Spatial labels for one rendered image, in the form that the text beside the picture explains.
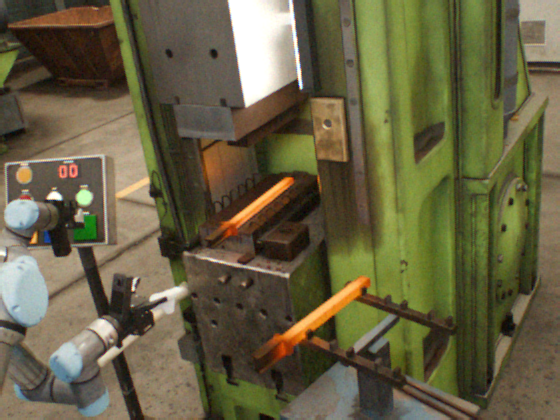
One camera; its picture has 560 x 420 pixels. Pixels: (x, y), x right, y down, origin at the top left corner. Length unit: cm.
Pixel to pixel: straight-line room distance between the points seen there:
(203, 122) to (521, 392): 167
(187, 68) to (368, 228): 66
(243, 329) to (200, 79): 76
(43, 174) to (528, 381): 197
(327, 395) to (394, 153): 65
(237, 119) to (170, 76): 22
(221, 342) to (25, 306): 96
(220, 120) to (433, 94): 66
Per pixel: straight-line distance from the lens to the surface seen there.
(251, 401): 221
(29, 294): 128
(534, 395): 277
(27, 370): 158
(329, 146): 175
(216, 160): 212
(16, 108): 724
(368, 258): 188
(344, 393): 175
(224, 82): 171
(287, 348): 149
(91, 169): 210
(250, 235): 187
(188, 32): 174
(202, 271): 197
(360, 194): 179
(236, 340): 206
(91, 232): 207
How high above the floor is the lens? 183
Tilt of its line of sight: 26 degrees down
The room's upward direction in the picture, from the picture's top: 8 degrees counter-clockwise
